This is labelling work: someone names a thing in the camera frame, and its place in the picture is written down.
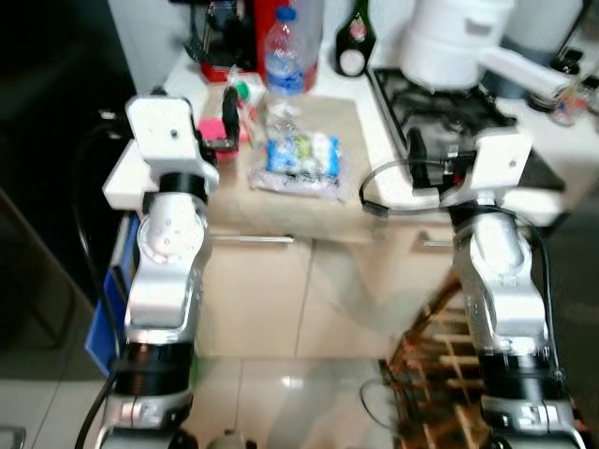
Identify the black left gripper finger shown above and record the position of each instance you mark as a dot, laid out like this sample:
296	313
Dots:
230	117

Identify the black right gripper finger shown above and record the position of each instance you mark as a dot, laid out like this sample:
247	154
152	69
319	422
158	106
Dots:
417	154

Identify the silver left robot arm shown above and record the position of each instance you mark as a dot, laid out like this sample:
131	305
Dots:
168	271

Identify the pink box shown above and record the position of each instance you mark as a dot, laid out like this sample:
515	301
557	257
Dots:
211	129

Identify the small green capped item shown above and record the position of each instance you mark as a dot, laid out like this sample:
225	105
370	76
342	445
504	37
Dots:
245	91

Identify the black gas stove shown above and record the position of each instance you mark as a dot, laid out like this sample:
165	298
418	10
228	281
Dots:
440	108

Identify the clear plastic water bottle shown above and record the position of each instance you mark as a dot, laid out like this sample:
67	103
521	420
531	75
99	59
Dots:
284	70

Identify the blue white small-bottle pack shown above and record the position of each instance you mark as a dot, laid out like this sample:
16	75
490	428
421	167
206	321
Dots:
299	159

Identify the black coffee machine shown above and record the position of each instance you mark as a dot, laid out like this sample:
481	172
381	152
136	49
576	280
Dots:
220	33

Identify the beige counter mat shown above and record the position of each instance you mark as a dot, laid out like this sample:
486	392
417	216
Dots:
281	213

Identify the red kitchen appliance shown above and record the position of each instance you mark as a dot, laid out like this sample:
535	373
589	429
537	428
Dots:
314	37

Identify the white cooking pot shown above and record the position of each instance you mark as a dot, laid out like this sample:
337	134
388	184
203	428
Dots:
449	42

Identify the dark labelled bottle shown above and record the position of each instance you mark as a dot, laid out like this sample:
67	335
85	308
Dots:
356	42

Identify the small glass jar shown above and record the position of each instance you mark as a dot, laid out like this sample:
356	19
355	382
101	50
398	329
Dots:
568	105

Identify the white kitchen counter cabinet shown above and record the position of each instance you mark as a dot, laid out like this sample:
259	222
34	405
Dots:
262	299

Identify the grey pot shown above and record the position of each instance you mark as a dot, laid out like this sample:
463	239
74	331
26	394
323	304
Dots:
547	28

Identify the wooden slatted rack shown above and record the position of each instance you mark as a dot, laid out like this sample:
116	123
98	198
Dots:
440	365

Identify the blue cutting board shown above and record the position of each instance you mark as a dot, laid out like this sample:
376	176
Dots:
108	309

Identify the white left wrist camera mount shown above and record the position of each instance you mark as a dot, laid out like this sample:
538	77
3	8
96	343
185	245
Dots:
164	126

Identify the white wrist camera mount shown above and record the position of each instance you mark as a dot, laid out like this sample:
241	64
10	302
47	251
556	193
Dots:
501	159
164	126

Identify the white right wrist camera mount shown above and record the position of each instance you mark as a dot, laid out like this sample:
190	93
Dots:
501	159

